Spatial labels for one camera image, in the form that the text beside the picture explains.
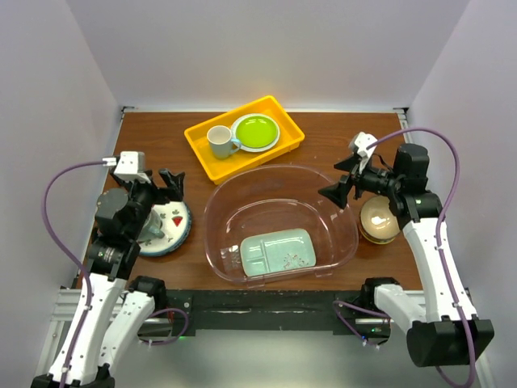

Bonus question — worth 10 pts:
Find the yellow patterned bowl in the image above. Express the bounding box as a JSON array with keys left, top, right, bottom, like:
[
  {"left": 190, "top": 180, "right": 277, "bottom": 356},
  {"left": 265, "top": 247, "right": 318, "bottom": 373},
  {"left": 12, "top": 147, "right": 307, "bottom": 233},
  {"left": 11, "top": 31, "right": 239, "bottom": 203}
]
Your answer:
[{"left": 360, "top": 230, "right": 397, "bottom": 245}]

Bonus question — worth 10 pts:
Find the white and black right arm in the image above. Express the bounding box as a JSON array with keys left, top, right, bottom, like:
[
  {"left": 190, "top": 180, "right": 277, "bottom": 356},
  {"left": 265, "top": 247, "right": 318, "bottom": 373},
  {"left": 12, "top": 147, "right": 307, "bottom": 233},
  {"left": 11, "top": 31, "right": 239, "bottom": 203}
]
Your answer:
[{"left": 319, "top": 143, "right": 494, "bottom": 367}]

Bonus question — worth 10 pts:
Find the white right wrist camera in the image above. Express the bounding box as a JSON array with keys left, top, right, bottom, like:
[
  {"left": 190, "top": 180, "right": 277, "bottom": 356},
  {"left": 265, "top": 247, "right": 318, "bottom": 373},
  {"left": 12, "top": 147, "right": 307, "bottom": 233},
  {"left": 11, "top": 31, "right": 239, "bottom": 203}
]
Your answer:
[{"left": 348, "top": 132, "right": 377, "bottom": 173}]

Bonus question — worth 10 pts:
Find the clear plastic bin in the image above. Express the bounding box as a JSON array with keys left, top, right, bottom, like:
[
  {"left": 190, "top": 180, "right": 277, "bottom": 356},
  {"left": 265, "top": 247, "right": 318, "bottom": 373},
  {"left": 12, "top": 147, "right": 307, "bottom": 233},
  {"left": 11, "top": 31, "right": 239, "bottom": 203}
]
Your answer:
[{"left": 203, "top": 165, "right": 359, "bottom": 288}]

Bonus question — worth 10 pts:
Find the dark blue patterned plate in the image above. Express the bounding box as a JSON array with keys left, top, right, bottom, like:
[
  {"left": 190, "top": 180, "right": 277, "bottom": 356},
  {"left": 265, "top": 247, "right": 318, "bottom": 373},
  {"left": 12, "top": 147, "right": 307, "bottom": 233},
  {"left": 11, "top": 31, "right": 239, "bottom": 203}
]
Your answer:
[{"left": 137, "top": 204, "right": 193, "bottom": 258}]

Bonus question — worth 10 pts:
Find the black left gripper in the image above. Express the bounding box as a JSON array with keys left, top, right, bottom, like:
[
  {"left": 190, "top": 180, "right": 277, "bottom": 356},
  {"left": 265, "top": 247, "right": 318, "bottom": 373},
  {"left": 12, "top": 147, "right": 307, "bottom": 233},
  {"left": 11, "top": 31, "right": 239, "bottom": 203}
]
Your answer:
[{"left": 111, "top": 167, "right": 183, "bottom": 238}]

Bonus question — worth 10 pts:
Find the beige bowl with black rim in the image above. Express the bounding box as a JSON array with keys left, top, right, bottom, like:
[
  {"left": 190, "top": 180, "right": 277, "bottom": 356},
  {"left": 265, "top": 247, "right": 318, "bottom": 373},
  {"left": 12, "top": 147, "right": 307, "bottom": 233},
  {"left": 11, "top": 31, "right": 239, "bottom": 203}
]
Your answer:
[{"left": 359, "top": 196, "right": 400, "bottom": 238}]

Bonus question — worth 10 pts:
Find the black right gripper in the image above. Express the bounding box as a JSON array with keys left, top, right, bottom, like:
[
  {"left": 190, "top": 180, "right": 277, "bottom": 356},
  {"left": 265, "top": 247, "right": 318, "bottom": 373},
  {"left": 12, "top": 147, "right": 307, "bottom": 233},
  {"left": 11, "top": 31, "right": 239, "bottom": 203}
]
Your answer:
[{"left": 318, "top": 153, "right": 401, "bottom": 209}]

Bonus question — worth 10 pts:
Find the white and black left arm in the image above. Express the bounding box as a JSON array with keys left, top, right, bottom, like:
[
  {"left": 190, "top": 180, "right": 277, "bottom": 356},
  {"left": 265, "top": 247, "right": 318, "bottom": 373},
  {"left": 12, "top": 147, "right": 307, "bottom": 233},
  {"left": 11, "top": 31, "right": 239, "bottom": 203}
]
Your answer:
[{"left": 32, "top": 167, "right": 185, "bottom": 387}]

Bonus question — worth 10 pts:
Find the yellow plastic tray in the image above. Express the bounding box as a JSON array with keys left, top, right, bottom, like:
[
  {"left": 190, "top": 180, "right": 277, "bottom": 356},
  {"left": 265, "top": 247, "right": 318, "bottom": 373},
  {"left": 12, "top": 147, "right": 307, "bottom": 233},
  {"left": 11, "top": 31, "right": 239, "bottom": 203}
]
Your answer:
[{"left": 184, "top": 95, "right": 305, "bottom": 184}]

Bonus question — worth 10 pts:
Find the green plate white rim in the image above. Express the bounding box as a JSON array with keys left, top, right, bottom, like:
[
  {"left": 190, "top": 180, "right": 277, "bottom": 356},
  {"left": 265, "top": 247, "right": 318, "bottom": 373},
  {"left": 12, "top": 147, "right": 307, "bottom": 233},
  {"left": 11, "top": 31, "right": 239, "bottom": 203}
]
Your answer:
[{"left": 230, "top": 113, "right": 280, "bottom": 153}]

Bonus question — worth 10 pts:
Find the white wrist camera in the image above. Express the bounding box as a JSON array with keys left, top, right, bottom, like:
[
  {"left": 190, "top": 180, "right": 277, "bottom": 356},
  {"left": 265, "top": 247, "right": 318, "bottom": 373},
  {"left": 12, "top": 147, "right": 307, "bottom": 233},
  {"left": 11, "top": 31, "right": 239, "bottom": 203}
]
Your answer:
[
  {"left": 348, "top": 132, "right": 377, "bottom": 173},
  {"left": 102, "top": 151, "right": 149, "bottom": 182}
]

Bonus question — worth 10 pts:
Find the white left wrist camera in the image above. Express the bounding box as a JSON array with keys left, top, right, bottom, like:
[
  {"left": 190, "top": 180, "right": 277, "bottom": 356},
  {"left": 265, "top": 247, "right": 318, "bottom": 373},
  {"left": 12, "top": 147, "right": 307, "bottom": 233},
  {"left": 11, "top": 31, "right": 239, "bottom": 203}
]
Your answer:
[{"left": 102, "top": 151, "right": 149, "bottom": 182}]

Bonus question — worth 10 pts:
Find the white mug blue handle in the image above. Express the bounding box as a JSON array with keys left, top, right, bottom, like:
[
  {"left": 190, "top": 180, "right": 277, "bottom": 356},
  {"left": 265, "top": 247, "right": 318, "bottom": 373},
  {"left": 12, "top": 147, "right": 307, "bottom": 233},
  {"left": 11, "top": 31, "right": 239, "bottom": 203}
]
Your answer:
[{"left": 207, "top": 125, "right": 242, "bottom": 159}]

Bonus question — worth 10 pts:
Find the aluminium table frame rail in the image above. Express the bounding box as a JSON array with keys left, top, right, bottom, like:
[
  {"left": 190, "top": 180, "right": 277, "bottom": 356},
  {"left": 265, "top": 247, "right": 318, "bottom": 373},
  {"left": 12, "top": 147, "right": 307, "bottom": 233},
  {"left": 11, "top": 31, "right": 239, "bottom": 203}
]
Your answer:
[{"left": 391, "top": 112, "right": 494, "bottom": 387}]

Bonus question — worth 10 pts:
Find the mint divided rectangular plate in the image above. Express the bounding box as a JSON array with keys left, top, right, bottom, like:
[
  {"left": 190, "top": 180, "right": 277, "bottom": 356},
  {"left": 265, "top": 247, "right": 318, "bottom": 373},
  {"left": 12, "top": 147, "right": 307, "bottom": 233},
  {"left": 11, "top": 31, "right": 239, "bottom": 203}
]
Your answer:
[{"left": 239, "top": 229, "right": 316, "bottom": 276}]

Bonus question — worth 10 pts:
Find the teal glazed ceramic mug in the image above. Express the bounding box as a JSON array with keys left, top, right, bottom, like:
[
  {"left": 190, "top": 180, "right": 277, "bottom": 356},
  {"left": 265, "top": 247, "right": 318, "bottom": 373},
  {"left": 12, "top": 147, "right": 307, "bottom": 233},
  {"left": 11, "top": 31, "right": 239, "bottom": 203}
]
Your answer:
[{"left": 137, "top": 209, "right": 165, "bottom": 243}]

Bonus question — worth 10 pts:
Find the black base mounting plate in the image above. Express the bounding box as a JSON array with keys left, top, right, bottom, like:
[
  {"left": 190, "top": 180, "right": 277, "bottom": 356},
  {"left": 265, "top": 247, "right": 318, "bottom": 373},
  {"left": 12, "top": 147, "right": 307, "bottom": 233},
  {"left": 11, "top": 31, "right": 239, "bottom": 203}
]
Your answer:
[{"left": 166, "top": 289, "right": 391, "bottom": 344}]

